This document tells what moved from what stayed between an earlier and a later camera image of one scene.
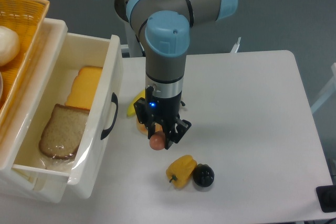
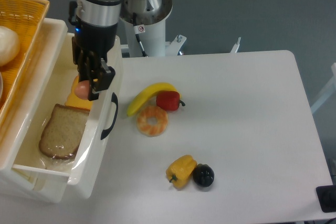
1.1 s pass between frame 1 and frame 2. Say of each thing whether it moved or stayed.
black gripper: moved
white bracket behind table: stayed
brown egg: moved
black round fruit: stayed
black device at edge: stayed
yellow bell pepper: stayed
